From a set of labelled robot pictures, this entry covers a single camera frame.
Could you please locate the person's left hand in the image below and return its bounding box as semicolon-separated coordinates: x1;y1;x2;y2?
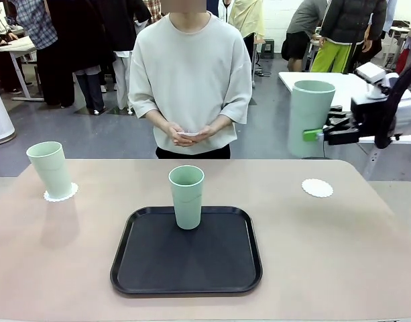
188;124;216;144

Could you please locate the person in plaid shirt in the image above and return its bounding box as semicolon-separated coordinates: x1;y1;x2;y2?
10;0;76;109

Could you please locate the person with red bag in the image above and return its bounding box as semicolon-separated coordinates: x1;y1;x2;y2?
388;19;411;76

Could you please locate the person in long black coat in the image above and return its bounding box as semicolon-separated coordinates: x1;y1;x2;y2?
46;0;117;117

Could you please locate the person in yellow garment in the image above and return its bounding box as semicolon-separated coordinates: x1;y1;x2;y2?
227;0;267;40

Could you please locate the pale green plastic cup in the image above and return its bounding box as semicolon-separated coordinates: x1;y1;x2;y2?
168;164;206;231
288;80;337;159
25;141;73;199

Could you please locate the person's left forearm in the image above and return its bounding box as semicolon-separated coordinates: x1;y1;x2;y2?
212;112;235;131

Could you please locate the white standing desk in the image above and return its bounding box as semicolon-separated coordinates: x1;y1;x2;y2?
0;35;46;102

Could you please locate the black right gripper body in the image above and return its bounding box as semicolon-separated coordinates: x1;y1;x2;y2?
350;97;394;136

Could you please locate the person in beige sweater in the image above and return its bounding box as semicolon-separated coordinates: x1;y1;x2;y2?
128;0;253;160

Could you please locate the black braided right cable sleeve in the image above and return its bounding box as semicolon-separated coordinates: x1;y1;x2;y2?
373;61;411;150

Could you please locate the person's right hand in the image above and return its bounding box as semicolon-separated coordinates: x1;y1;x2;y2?
164;122;193;147

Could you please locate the person's right forearm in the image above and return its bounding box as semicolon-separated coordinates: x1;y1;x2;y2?
145;110;175;130

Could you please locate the person in lime green trousers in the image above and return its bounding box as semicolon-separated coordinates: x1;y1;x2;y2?
308;0;388;74

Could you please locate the person in white trousers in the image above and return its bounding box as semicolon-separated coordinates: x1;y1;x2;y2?
101;0;153;115

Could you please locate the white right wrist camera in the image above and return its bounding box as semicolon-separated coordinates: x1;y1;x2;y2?
355;62;399;100

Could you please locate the person in grey top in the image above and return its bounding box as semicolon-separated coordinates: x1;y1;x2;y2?
280;0;329;72

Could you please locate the large white table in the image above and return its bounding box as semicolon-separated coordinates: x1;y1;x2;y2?
278;70;411;182

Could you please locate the black plastic serving tray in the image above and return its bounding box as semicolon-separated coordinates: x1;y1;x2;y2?
109;205;263;297

